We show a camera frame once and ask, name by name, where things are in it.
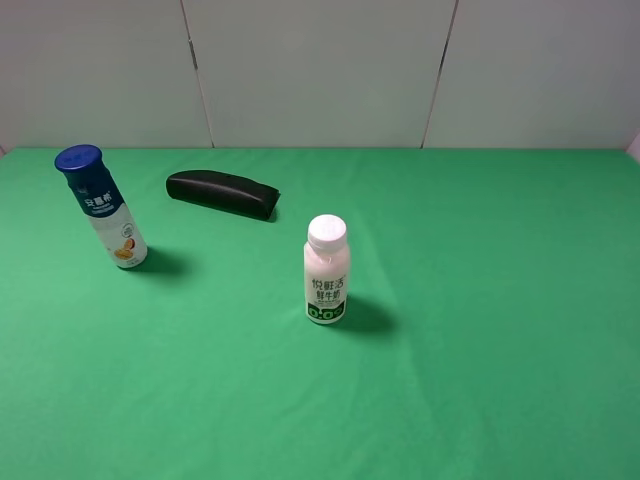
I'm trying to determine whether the black glasses case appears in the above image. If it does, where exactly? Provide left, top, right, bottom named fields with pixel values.
left=165, top=170, right=280, bottom=221

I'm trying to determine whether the white milk bottle green label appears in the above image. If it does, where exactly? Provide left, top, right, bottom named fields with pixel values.
left=303, top=214, right=351, bottom=325

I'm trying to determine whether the blue capped yogurt drink bottle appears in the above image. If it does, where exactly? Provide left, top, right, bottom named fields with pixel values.
left=54, top=144, right=148, bottom=269

